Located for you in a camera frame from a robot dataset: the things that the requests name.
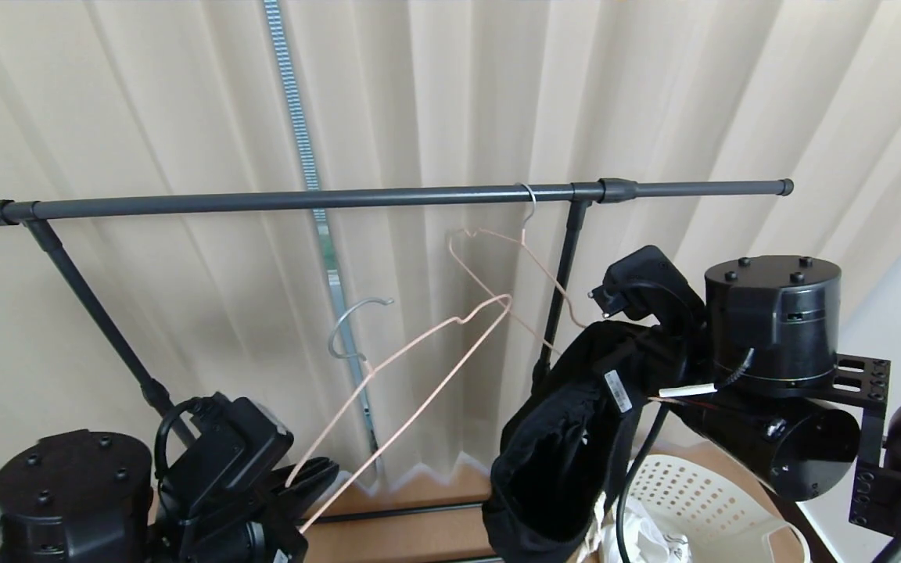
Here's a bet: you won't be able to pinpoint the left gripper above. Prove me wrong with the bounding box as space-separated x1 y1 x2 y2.
177 500 311 563

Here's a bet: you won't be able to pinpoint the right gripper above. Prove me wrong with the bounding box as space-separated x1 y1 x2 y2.
599 328 705 417

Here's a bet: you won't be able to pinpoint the black shorts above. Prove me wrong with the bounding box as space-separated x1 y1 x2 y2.
482 319 694 563

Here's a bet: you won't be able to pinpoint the pink clothes hanger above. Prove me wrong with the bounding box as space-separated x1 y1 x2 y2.
448 184 600 357
286 295 512 534

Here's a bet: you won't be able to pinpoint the white laundry basket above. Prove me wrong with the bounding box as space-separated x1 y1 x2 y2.
624 454 811 563

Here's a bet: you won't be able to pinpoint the black clothes rack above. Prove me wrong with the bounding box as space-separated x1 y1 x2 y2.
0 178 795 563

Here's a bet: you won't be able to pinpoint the white garment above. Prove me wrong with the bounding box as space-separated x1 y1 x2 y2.
598 497 694 563

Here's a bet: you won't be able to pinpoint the beige curtain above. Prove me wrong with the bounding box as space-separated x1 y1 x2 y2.
0 0 901 509

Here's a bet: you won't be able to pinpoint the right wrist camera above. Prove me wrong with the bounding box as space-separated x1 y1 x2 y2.
587 245 708 333

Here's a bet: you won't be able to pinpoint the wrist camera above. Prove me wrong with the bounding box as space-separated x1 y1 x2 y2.
153 393 295 540
587 245 708 333

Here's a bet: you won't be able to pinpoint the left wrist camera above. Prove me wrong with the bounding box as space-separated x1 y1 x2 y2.
153 393 295 540

